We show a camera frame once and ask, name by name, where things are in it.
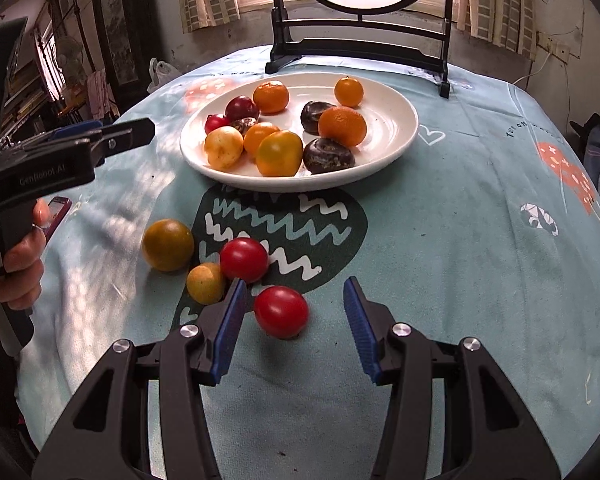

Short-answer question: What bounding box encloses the orange tangerine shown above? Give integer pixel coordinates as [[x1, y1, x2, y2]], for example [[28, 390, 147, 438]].
[[252, 80, 290, 115], [318, 106, 368, 148], [334, 76, 365, 108], [243, 121, 281, 157]]

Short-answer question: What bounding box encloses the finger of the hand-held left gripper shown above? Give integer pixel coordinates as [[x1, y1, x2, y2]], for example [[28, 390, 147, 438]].
[[55, 117, 156, 167], [45, 120, 103, 142]]

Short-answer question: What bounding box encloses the white plastic bag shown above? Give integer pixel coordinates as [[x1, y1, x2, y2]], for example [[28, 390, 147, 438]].
[[147, 56, 181, 92]]

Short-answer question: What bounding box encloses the smartphone in red case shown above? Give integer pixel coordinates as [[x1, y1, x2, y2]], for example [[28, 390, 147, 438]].
[[45, 196, 73, 241]]

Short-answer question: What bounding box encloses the white wall socket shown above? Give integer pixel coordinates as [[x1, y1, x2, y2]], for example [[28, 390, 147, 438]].
[[536, 32, 573, 63]]

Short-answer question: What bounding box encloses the standing fan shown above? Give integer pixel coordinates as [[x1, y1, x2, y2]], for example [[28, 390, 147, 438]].
[[55, 40, 88, 106]]

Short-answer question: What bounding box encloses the large yellow-green tomato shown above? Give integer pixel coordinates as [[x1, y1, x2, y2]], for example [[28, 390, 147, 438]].
[[141, 218, 196, 273]]

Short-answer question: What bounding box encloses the small yellow-green tomato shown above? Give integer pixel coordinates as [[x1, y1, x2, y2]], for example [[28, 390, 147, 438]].
[[203, 126, 245, 171]]

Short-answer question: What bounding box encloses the person's left hand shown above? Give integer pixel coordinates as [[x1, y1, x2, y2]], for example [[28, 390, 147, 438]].
[[0, 199, 51, 341]]

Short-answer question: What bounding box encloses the dark framed wall picture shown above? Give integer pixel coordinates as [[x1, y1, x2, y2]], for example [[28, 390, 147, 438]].
[[90, 0, 156, 96]]

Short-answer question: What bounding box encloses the light blue printed tablecloth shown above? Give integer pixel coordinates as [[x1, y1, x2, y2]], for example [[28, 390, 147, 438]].
[[17, 45, 600, 480]]

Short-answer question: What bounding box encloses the small yellow tomato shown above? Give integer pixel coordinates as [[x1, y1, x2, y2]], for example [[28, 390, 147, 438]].
[[186, 262, 227, 306]]

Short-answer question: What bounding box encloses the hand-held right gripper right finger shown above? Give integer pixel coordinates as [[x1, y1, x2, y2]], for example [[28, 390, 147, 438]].
[[343, 276, 563, 480]]

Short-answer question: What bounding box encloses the cluttered bookshelf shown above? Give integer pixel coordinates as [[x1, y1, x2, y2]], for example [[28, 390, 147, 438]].
[[0, 55, 56, 136]]

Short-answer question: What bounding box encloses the pink hanging cloth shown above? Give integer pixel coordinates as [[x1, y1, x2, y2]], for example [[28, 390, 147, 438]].
[[86, 71, 113, 121]]

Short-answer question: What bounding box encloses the yellow-orange tomato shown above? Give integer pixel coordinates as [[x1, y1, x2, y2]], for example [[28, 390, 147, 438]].
[[255, 130, 304, 178]]

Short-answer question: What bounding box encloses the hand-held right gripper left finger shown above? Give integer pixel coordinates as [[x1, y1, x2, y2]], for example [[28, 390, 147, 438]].
[[32, 277, 248, 480]]

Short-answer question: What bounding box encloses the white oval plate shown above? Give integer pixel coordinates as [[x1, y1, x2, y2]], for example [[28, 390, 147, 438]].
[[179, 71, 420, 193]]

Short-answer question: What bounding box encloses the dark brown water chestnut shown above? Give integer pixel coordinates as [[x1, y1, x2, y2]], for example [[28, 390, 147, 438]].
[[302, 137, 356, 174], [300, 100, 338, 136], [229, 116, 259, 136]]

